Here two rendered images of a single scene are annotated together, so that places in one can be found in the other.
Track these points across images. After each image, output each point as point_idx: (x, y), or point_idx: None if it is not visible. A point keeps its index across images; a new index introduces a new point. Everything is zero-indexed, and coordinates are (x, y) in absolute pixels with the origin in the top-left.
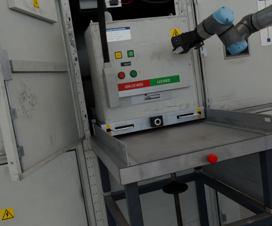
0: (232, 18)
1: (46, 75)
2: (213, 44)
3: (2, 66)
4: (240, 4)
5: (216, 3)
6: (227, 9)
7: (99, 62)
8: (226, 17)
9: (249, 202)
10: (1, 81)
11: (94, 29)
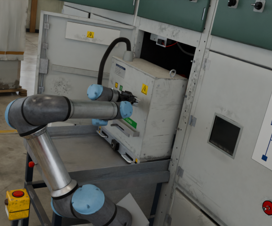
0: (91, 96)
1: (89, 77)
2: (204, 120)
3: (40, 66)
4: (247, 91)
5: (221, 78)
6: (93, 87)
7: (109, 84)
8: (87, 93)
9: None
10: (36, 73)
11: (112, 61)
